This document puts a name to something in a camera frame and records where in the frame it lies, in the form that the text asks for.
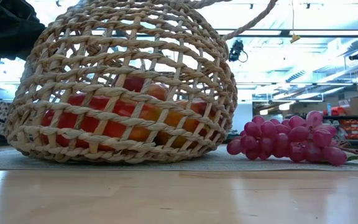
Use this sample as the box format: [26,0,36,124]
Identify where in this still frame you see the red orange peach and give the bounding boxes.
[121,76,170,102]

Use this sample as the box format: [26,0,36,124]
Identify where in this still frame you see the red yellow mango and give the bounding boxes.
[40,93,163,152]

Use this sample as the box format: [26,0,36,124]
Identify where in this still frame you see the woven straw basket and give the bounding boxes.
[4,0,279,165]

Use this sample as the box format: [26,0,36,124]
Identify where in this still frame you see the orange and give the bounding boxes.
[158,99,220,149]

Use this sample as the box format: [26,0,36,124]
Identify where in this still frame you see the purple grape bunch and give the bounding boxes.
[226,110,358,167]

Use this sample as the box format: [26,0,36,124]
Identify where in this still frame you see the black hanging device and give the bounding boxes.
[227,39,249,63]

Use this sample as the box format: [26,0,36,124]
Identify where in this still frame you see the grey woven placemat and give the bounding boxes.
[0,146,358,172]

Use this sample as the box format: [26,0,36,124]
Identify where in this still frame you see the white pillar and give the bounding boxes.
[232,102,254,134]

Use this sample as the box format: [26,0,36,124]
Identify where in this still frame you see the yellow hanging tag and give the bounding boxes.
[289,0,301,44]

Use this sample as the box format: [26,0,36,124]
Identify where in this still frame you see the red storage shelves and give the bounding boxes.
[323,105,358,146]

